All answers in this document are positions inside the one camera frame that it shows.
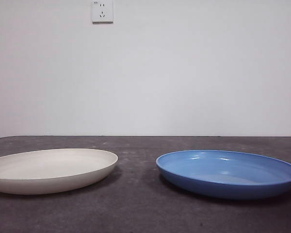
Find white wall socket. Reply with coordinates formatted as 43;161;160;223
92;0;114;24

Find white round plate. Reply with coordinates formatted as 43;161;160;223
0;148;119;195

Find blue round plate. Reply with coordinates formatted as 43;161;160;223
156;150;291;200

